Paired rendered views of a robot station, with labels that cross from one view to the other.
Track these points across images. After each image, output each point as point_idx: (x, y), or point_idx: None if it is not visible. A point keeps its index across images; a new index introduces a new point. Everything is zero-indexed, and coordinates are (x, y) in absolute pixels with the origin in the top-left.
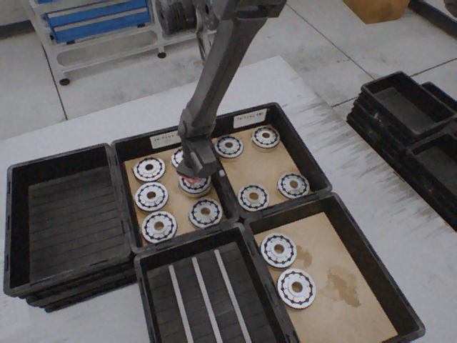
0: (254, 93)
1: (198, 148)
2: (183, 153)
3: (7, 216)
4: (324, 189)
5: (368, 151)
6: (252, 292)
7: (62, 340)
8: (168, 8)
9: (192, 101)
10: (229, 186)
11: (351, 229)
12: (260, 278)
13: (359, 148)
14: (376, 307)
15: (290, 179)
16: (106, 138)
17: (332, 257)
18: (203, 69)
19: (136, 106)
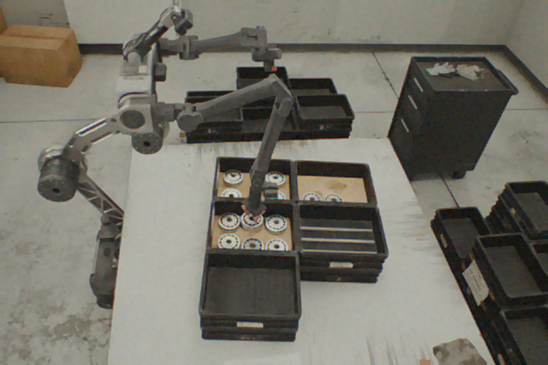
0: (165, 176)
1: (268, 185)
2: (255, 200)
3: (245, 314)
4: (291, 163)
5: (252, 144)
6: (328, 221)
7: (314, 335)
8: (66, 177)
9: (260, 164)
10: (271, 200)
11: (316, 164)
12: (330, 206)
13: (247, 146)
14: (349, 179)
15: (271, 177)
16: (155, 284)
17: (321, 183)
18: (266, 143)
19: (128, 255)
